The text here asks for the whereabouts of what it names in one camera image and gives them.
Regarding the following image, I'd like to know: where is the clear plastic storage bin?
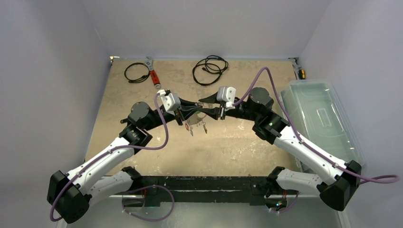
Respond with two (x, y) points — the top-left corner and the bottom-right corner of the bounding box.
(280, 80), (367, 172)

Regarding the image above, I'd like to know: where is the black coiled cable right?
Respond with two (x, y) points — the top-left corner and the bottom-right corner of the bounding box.
(192, 55), (229, 86)

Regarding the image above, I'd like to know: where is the black coiled cable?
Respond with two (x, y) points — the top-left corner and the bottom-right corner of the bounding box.
(192, 55), (229, 86)
(124, 62), (151, 85)

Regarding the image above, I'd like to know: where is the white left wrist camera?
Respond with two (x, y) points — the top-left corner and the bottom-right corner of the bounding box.
(157, 89), (181, 115)

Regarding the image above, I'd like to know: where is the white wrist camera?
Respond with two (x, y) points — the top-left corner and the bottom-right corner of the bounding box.
(157, 89), (181, 115)
(216, 86), (236, 111)

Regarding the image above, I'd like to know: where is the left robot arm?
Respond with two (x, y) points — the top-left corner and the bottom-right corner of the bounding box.
(47, 95), (202, 223)

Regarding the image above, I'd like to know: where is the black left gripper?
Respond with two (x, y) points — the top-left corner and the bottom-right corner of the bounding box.
(143, 96), (201, 131)

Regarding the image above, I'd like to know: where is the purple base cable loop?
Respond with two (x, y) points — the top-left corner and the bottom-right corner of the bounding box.
(121, 184), (175, 222)

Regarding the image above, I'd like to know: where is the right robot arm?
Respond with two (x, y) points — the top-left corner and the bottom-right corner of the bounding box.
(199, 86), (362, 211)

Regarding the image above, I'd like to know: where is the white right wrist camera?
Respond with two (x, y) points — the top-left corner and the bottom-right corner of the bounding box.
(216, 86), (236, 111)

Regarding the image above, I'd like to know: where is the red handled adjustable wrench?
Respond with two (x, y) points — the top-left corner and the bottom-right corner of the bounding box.
(144, 57), (161, 89)

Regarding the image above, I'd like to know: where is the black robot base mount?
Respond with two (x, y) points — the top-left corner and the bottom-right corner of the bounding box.
(121, 167), (298, 209)

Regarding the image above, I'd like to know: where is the black coiled cable left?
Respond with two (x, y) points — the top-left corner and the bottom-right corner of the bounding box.
(124, 62), (151, 85)

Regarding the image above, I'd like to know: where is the metal key organizer ring plate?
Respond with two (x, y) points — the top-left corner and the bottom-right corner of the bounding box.
(185, 111), (208, 137)

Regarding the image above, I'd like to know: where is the yellow black clamp tool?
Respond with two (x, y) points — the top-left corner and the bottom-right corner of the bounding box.
(288, 57), (306, 80)

